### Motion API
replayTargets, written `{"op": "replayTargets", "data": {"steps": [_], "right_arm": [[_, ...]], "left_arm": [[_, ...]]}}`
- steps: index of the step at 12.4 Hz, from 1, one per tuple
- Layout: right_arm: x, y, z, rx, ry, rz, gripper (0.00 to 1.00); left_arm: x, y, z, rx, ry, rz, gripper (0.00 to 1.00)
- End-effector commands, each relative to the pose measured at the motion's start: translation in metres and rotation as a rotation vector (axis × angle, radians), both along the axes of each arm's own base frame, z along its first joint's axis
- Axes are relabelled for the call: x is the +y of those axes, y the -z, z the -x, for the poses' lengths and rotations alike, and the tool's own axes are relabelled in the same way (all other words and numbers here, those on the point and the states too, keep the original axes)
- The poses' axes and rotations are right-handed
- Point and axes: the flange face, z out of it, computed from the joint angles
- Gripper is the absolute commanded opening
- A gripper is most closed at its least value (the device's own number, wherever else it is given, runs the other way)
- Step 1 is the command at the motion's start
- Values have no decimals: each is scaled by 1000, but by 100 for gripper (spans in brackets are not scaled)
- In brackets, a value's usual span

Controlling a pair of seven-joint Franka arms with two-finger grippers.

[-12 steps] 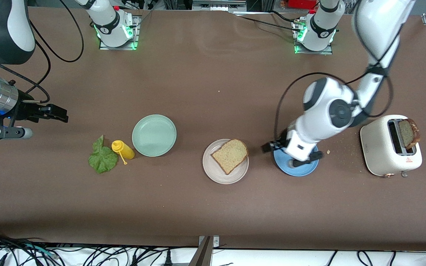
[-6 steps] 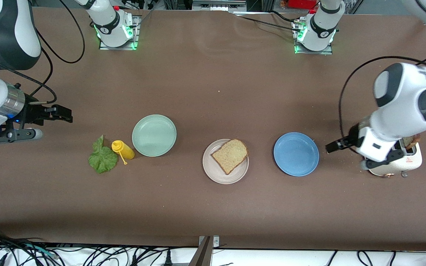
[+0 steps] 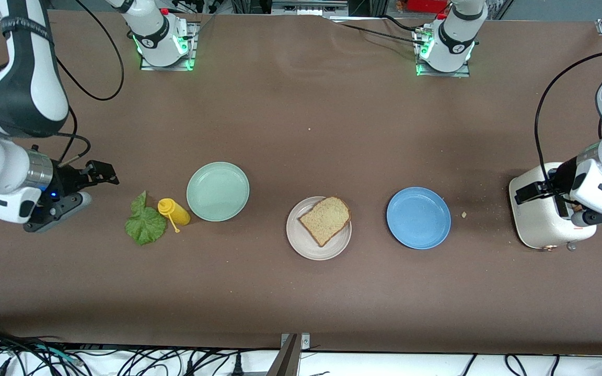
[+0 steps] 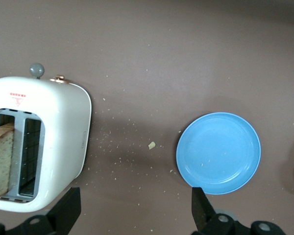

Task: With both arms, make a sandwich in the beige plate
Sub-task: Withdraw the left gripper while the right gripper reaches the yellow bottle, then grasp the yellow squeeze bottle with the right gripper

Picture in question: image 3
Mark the green lettuce leaf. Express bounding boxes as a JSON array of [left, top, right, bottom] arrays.
[[124, 190, 168, 246]]

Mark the yellow mustard squeeze bottle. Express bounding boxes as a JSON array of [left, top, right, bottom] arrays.
[[157, 197, 191, 233]]

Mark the blue plate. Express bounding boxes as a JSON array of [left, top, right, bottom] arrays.
[[386, 186, 452, 250]]

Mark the mint green plate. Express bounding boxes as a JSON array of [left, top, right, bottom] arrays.
[[186, 161, 250, 222]]

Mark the beige plate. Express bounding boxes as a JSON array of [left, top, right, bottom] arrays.
[[286, 196, 352, 261]]

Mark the white toaster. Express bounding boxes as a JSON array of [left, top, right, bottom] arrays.
[[508, 162, 598, 252]]

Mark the red box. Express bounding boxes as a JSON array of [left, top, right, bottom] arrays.
[[407, 0, 450, 12]]

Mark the grey metal equipment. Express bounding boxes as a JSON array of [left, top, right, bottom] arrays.
[[271, 0, 350, 16]]

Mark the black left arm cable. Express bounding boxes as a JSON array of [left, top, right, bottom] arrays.
[[535, 50, 602, 194]]

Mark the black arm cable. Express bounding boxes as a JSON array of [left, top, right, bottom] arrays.
[[535, 50, 602, 194], [53, 0, 125, 168]]

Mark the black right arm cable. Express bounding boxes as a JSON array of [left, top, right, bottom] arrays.
[[53, 0, 125, 168]]

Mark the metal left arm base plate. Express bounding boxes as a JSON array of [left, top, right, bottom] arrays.
[[415, 26, 471, 78]]

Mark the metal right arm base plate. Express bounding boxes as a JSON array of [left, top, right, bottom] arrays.
[[140, 21, 198, 72]]

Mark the teal cable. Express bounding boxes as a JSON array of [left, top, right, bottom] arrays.
[[32, 342, 79, 365]]

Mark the black cable on table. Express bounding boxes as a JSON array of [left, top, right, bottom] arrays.
[[327, 15, 427, 45]]

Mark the metal table edge bracket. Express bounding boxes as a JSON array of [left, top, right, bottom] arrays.
[[267, 333, 311, 376]]

